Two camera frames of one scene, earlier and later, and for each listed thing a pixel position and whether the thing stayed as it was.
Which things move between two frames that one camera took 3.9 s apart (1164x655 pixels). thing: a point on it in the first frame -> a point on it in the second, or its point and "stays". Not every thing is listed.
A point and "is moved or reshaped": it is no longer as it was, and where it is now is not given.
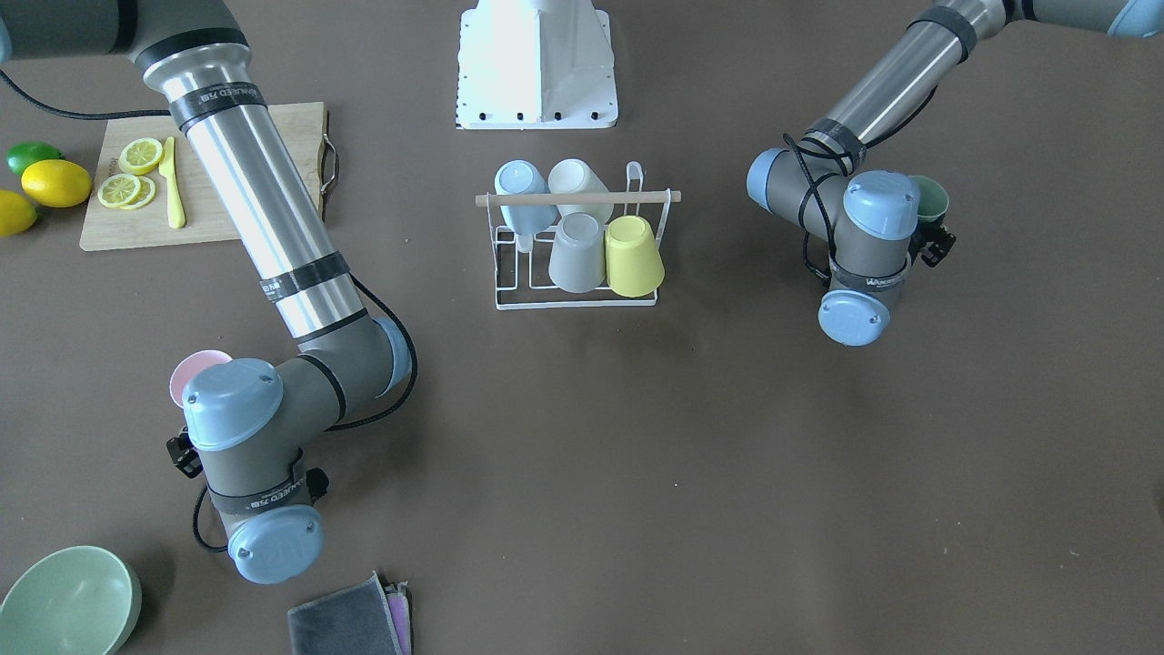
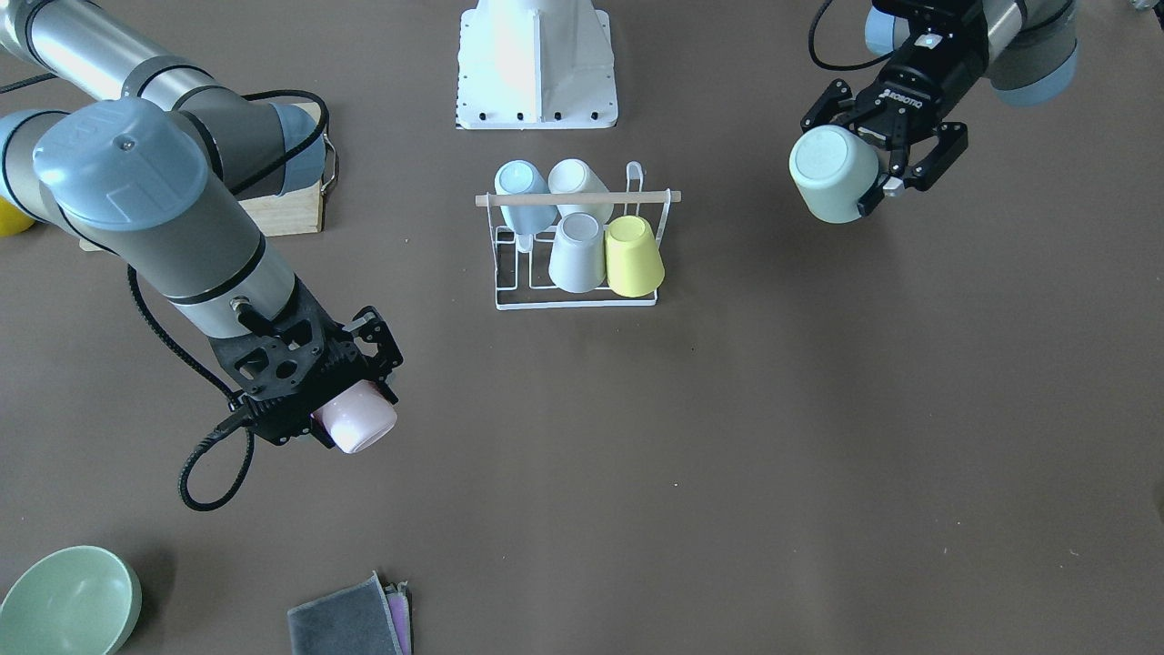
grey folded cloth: x=352 y=620 stays
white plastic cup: x=572 y=176 stays
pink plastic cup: x=190 y=365 -> x=359 y=417
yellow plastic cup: x=633 y=259 stays
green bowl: x=77 y=600 stays
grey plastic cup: x=577 y=262 stays
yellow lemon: x=16 y=213 stays
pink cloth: x=399 y=609 stays
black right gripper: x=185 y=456 -> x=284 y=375
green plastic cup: x=932 y=199 is moved or reshaped
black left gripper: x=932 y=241 -> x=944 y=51
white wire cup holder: x=579 y=250 stays
